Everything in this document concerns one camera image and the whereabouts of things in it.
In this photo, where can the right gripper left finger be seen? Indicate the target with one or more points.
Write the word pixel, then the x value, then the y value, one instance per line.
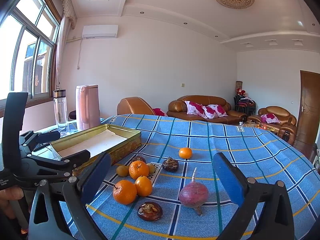
pixel 46 218

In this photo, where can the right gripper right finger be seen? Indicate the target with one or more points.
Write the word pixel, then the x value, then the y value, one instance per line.
pixel 276 218

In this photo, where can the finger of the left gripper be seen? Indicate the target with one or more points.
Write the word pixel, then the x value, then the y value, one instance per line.
pixel 36 141
pixel 43 168

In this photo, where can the small yellow-green fruit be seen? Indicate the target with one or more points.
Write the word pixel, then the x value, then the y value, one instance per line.
pixel 122 171
pixel 151 168

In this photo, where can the large front mandarin orange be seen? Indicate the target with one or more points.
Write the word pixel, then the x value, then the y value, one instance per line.
pixel 124 192

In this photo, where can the purple red radish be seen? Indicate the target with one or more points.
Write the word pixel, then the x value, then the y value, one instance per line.
pixel 194 195

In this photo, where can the smooth oval orange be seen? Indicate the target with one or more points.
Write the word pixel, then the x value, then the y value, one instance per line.
pixel 143 186

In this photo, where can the peeling water chestnut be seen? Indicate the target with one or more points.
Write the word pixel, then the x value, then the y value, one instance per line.
pixel 150 211

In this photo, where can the small orange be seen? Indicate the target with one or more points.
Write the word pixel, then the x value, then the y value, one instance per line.
pixel 185 153

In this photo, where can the person's left hand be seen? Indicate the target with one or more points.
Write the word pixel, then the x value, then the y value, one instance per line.
pixel 6 195

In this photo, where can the clear glass water bottle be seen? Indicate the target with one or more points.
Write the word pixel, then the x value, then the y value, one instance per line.
pixel 60 110

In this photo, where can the gold rectangular tin tray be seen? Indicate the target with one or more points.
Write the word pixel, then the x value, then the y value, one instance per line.
pixel 115 140

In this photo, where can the pink electric kettle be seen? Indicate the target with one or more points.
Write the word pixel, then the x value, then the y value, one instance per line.
pixel 87 107

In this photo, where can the coffee table with snacks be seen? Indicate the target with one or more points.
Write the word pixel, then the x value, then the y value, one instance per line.
pixel 259 126

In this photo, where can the floral pillow on armchair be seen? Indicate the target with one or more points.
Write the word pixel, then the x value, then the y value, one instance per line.
pixel 269 118

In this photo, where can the brown leather armchair right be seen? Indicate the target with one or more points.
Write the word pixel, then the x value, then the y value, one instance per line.
pixel 279 120

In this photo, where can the brown leather armchair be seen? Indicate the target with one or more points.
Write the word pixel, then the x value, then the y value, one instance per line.
pixel 134 105
pixel 279 120

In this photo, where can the brown leather armchair left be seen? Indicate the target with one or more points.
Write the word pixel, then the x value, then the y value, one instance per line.
pixel 134 105

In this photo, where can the blue plaid tablecloth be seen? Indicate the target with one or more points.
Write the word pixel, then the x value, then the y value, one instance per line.
pixel 257 153

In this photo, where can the brown wooden door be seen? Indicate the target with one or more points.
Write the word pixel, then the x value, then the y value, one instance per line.
pixel 308 119

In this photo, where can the stacked dark chairs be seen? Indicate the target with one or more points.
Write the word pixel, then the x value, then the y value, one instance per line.
pixel 242 102

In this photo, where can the red pillow on left armchair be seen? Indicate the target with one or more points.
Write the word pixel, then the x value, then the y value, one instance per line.
pixel 159 112

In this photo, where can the floral pillow right on sofa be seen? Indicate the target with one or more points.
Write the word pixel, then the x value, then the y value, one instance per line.
pixel 214 111

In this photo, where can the floral pillow on sofa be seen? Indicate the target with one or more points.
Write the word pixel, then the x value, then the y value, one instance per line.
pixel 214 111
pixel 195 109

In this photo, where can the floral pillow left on sofa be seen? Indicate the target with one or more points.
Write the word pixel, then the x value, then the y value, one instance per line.
pixel 195 109

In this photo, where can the brown leather three-seat sofa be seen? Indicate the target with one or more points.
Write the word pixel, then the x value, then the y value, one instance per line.
pixel 178 109

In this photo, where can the window with metal frame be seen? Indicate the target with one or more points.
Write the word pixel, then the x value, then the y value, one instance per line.
pixel 28 42

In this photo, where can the white wall air conditioner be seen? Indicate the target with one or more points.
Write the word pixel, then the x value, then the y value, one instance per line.
pixel 100 31

